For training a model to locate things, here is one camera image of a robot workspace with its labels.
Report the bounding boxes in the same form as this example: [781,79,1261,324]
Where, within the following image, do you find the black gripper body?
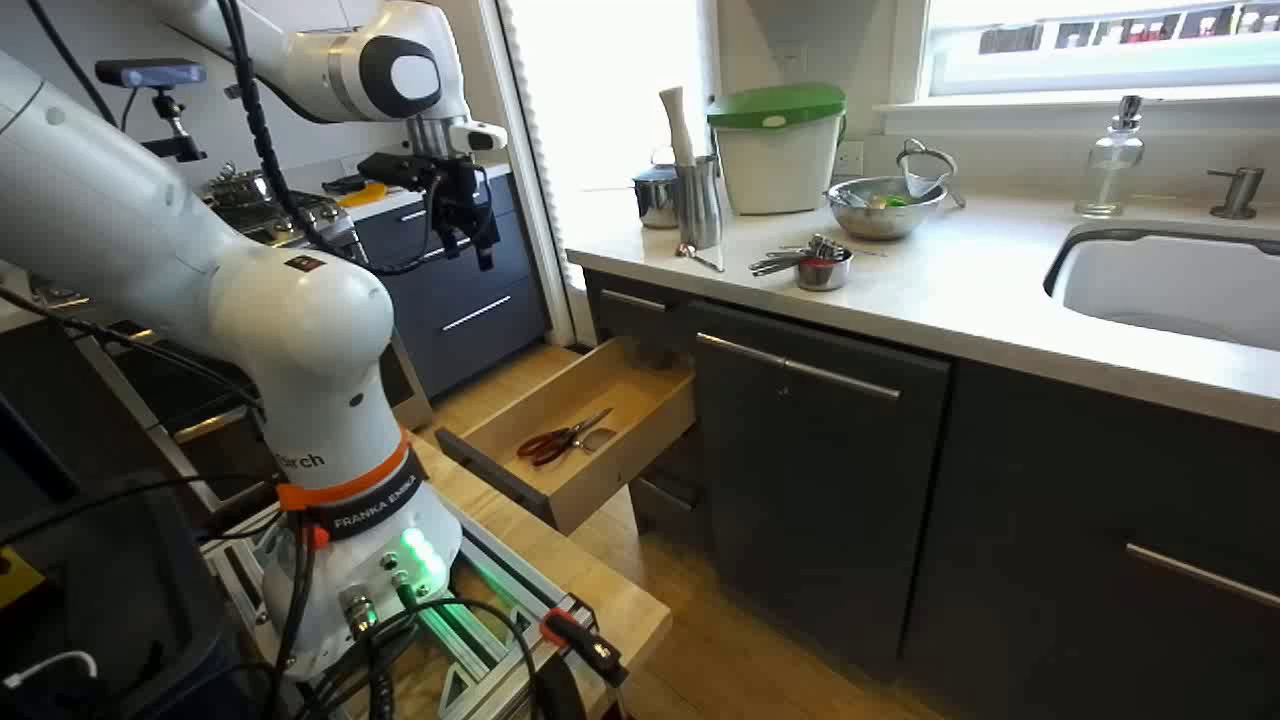
[422,153,510,257]

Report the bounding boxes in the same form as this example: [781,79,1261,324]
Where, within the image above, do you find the steel measuring spoons bunch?
[747,232,855,297]

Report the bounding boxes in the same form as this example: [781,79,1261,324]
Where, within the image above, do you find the blue drawer cabinet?
[350,164,551,404]

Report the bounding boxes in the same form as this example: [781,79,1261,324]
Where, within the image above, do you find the open wooden drawer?
[437,332,702,535]

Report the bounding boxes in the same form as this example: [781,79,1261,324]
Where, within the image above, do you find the white kitchen sink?
[1041,217,1280,356]

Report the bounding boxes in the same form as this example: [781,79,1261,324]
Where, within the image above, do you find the black gas stove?
[195,164,362,257]

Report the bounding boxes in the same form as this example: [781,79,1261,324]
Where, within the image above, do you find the small metal spoon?
[672,241,730,277]

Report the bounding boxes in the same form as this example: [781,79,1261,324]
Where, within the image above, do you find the steel utensil cylinder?
[676,153,730,254]

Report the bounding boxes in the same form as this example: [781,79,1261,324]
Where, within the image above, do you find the wooden pepper mill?
[655,83,705,177]

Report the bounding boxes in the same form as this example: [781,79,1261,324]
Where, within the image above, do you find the white bin green lid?
[705,79,851,219]

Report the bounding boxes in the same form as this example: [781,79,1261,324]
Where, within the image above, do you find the wooden robot platform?
[396,431,676,720]

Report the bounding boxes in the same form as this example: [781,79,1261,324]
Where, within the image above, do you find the red black clamp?
[535,606,632,691]

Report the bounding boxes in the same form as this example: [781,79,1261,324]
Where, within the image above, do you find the black storage bin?
[0,473,254,720]

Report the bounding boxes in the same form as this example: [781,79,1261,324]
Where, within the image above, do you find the clear soap dispenser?
[1076,92,1153,223]

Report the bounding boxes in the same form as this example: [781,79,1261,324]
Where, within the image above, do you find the dark under-sink cabinet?
[901,356,1280,720]

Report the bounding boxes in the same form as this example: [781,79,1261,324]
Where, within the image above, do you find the short metal sink fitting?
[1206,164,1267,223]

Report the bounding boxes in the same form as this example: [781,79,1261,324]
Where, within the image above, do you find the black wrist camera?
[358,147,445,192]

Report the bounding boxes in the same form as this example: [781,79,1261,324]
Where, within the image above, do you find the red-handled scissors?
[516,404,615,473]

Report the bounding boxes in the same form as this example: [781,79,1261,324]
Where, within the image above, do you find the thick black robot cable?
[212,0,445,283]

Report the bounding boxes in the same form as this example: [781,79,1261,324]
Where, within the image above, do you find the camera on tripod stand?
[91,57,212,169]

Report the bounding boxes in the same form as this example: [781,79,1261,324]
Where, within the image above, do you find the dark cabinet door with handle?
[683,299,954,678]

